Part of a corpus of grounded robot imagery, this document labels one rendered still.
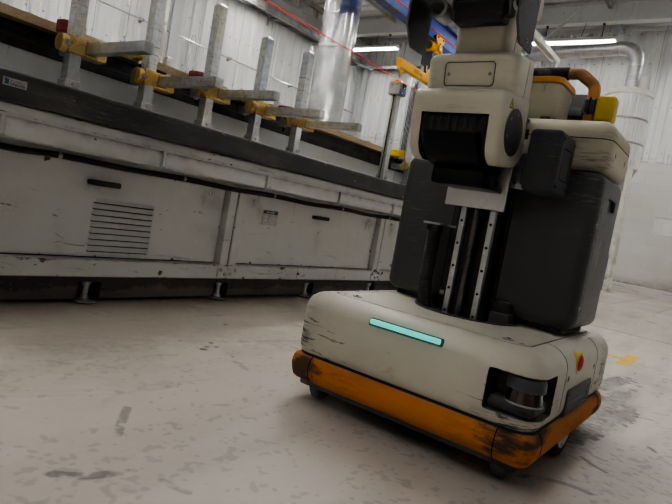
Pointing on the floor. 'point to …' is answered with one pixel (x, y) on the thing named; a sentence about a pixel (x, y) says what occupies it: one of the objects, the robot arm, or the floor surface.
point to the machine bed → (171, 210)
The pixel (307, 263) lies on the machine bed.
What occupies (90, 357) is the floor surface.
